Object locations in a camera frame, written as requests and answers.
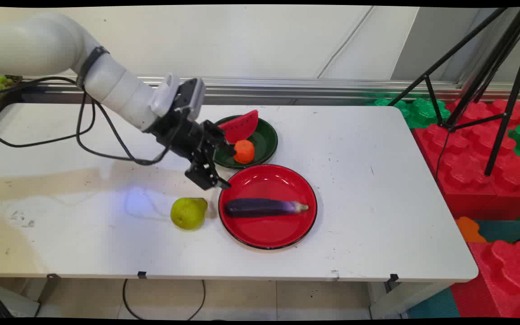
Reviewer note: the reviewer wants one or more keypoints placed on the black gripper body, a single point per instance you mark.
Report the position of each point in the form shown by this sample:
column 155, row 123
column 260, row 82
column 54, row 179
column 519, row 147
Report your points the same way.
column 183, row 135

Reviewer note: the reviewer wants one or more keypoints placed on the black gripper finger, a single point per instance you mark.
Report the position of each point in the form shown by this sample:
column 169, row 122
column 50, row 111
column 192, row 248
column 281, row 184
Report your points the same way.
column 223, row 141
column 203, row 174

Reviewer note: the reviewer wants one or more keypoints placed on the purple toy eggplant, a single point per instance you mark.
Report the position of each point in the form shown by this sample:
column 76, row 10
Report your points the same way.
column 260, row 207

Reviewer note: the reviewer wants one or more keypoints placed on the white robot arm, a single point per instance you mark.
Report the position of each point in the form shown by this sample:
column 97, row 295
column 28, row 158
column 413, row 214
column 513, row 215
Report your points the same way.
column 39, row 45

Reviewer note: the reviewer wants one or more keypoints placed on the toy watermelon slice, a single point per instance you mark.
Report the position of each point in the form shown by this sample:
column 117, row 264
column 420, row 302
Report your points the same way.
column 242, row 126

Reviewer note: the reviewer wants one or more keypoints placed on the toy orange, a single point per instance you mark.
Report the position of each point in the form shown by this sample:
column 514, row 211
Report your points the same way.
column 244, row 152

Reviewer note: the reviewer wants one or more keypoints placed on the green toy pear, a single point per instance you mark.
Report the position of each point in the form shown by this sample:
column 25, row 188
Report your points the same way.
column 188, row 214

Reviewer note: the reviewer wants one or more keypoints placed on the green plate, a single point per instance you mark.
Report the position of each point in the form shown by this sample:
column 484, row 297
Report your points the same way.
column 266, row 141

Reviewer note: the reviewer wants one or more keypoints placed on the red plate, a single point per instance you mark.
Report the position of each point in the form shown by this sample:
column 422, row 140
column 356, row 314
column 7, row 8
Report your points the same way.
column 269, row 230

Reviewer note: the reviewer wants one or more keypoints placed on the dark fruit basket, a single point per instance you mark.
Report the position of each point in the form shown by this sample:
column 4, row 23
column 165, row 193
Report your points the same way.
column 2, row 107

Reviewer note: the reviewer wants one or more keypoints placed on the grey table leg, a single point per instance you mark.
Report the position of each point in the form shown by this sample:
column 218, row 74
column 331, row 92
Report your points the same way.
column 45, row 291

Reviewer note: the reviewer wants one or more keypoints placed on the white table leg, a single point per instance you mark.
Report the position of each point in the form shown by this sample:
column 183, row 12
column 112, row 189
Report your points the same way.
column 400, row 300

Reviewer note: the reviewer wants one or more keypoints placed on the large red foam block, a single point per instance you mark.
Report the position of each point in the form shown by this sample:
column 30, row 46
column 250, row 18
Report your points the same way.
column 467, row 158

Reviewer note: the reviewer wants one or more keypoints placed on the orange foam piece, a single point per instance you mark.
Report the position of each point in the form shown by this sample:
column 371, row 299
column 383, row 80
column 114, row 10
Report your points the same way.
column 470, row 230

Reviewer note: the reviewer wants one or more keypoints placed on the black tripod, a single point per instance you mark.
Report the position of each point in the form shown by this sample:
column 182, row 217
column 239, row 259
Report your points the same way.
column 508, row 90

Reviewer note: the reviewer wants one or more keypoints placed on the teal foam mat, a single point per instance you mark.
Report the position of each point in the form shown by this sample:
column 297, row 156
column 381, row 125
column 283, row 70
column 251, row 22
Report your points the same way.
column 508, row 230

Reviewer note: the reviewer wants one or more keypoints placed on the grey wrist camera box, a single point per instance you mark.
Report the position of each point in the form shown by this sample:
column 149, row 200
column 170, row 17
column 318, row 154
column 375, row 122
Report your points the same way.
column 192, row 97

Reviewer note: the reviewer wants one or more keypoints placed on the aluminium rail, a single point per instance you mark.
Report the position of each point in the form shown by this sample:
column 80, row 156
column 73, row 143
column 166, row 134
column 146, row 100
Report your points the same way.
column 309, row 88

